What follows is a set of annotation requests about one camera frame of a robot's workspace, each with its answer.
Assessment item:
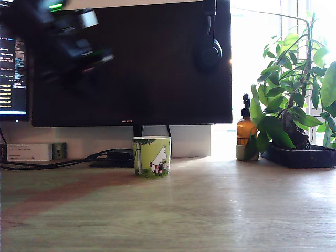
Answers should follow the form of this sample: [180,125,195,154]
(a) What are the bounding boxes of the black headphones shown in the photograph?
[193,0,223,72]

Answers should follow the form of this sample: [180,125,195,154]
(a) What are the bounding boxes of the white flat box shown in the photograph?
[6,143,53,162]

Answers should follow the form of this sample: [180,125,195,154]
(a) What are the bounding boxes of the amber pump bottle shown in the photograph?
[236,93,259,146]

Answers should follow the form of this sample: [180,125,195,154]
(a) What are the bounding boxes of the green leafy potted plant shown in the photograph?
[249,10,336,156]

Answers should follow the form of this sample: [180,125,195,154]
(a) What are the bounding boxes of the pale ceramic bottle holder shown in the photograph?
[235,144,260,162]

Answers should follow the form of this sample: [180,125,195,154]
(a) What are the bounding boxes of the large black monitor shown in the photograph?
[30,0,233,128]

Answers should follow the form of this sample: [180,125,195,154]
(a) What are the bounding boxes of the black table cable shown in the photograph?
[0,149,119,170]

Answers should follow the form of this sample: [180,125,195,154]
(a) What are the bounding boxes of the black flat monitor base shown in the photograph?
[88,157,135,169]

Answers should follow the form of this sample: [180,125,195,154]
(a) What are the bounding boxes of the green cartoon print mug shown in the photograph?
[132,135,172,179]

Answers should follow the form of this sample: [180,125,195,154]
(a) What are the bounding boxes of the black plant tray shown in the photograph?
[260,143,336,169]

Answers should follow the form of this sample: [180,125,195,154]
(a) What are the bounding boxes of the monitor showing text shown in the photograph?
[0,23,30,122]

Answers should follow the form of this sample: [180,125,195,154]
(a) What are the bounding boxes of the small green adapter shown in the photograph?
[51,142,68,160]

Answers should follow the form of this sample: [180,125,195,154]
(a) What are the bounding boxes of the black power plug block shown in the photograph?
[107,149,134,160]

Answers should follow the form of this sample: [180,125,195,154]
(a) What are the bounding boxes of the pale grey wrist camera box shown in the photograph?
[76,9,100,29]

